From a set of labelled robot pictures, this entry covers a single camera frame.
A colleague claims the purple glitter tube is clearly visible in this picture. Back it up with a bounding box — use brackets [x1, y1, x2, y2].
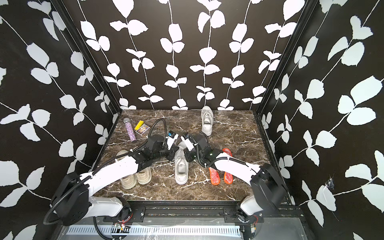
[123, 118, 136, 142]

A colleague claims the small purple card box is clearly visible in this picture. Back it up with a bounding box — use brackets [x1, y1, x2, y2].
[136, 124, 151, 136]

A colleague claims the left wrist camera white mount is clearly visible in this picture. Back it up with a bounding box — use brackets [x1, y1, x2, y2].
[166, 131, 179, 150]

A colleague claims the white sneaker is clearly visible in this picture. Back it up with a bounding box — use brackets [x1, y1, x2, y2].
[201, 106, 214, 136]
[174, 142, 189, 185]

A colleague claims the yellow wedge block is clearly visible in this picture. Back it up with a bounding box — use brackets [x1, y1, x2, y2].
[135, 121, 144, 131]

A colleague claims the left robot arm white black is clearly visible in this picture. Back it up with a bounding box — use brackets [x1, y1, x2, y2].
[43, 133, 178, 226]

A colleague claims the red orange insole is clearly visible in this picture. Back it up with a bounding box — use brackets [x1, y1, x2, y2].
[209, 168, 221, 186]

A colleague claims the beige sneaker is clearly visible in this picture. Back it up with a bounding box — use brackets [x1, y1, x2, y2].
[135, 146, 153, 186]
[115, 150, 138, 190]

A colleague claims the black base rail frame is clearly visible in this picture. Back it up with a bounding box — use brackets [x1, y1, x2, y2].
[59, 200, 307, 224]

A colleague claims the white slotted cable duct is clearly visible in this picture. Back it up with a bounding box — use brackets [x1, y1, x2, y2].
[65, 224, 242, 238]

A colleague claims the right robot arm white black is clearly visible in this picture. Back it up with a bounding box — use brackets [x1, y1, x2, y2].
[181, 134, 287, 216]

